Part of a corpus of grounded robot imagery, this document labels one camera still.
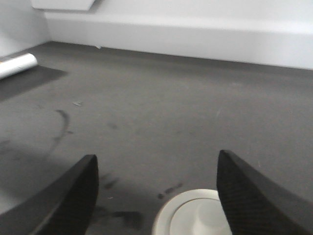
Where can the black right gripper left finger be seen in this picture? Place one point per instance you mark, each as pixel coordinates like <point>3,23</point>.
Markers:
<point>64,207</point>

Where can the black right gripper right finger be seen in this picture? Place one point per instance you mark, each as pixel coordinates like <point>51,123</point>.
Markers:
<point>255,205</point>

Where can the glass jar with white lid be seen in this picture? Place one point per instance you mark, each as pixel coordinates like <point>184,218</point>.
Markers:
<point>193,212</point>

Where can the white paper roll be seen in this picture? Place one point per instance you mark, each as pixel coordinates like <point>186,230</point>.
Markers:
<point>17,64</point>

